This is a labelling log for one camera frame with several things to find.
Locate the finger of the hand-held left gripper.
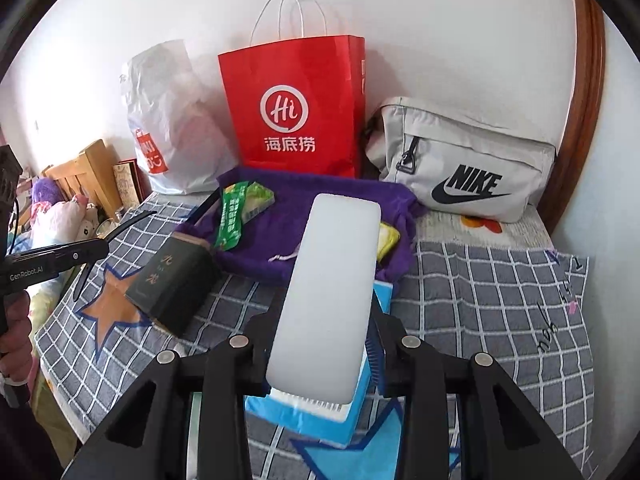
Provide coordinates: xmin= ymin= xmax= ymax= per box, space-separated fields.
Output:
xmin=57 ymin=210 xmax=158 ymax=263
xmin=72 ymin=260 xmax=93 ymax=303

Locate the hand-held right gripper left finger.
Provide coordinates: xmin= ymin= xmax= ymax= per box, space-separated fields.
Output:
xmin=62 ymin=305 xmax=283 ymax=480

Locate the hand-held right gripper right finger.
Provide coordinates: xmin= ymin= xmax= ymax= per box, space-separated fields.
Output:
xmin=367 ymin=310 xmax=583 ymax=480

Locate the blue tissue pack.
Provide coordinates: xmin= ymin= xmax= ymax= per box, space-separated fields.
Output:
xmin=244 ymin=280 xmax=396 ymax=448

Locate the yellow striped pouch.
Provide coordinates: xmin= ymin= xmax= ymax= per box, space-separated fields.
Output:
xmin=377 ymin=221 xmax=403 ymax=263

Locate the purple cloth tray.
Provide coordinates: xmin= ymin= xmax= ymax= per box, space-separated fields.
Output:
xmin=172 ymin=167 xmax=428 ymax=288

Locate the green snack packet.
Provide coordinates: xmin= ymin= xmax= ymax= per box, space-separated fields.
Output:
xmin=214 ymin=181 xmax=277 ymax=251

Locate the person's left hand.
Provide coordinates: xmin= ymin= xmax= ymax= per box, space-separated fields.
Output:
xmin=0 ymin=292 xmax=33 ymax=396

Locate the orange star patch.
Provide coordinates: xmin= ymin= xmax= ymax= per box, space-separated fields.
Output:
xmin=80 ymin=262 xmax=151 ymax=363

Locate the purple plush toy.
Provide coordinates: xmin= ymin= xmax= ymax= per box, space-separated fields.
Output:
xmin=31 ymin=177 xmax=59 ymax=204

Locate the wooden headboard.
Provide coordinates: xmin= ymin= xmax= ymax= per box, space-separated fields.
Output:
xmin=42 ymin=139 xmax=126 ymax=221

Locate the dark green tin box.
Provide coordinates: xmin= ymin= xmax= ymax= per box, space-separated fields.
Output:
xmin=125 ymin=236 xmax=223 ymax=337

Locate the blue star patch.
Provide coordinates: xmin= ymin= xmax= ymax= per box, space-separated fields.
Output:
xmin=290 ymin=400 xmax=461 ymax=480

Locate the grey checkered blanket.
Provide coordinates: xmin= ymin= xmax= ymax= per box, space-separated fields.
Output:
xmin=35 ymin=195 xmax=598 ymax=480

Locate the black flat stick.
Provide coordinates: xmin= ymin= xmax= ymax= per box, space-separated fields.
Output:
xmin=185 ymin=191 xmax=223 ymax=228

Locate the white plastic shopping bag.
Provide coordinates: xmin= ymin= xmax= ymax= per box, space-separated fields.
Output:
xmin=120 ymin=42 xmax=240 ymax=196

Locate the grey waist bag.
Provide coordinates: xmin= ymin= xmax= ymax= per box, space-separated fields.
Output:
xmin=365 ymin=96 xmax=558 ymax=223

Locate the red paper bag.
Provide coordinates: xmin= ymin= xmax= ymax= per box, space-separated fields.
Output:
xmin=217 ymin=0 xmax=367 ymax=180

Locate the brown picture frame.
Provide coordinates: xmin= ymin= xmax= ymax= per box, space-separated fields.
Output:
xmin=112 ymin=159 xmax=143 ymax=211

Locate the brown wooden door frame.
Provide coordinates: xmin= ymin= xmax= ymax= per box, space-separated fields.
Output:
xmin=542 ymin=0 xmax=608 ymax=233

